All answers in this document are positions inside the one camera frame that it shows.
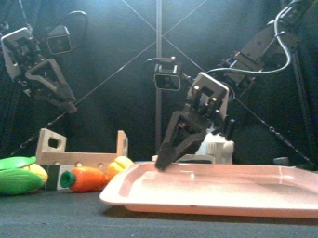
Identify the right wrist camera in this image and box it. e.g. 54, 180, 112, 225
151, 56, 184, 93

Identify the wooden toy crate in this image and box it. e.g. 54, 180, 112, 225
34, 127, 131, 171

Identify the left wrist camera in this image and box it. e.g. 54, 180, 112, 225
44, 25, 74, 56

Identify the thin white cord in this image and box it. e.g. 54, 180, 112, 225
6, 0, 209, 157
119, 0, 318, 166

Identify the toy corn with green husk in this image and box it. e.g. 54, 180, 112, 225
0, 155, 49, 196

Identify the pink rectangular plastic tray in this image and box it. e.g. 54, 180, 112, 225
97, 161, 318, 219

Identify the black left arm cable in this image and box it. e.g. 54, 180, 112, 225
62, 9, 91, 49

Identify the grey right arm cable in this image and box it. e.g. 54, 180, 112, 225
204, 3, 306, 76

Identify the orange toy carrot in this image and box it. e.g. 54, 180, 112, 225
60, 165, 112, 193

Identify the metal frame pole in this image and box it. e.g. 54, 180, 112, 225
153, 0, 164, 153

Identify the white pot with grey handles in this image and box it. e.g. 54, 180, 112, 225
193, 131, 236, 165

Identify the yellow toy bell pepper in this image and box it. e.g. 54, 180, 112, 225
105, 155, 135, 180

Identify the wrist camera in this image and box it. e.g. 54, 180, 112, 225
44, 25, 74, 56
151, 56, 184, 93

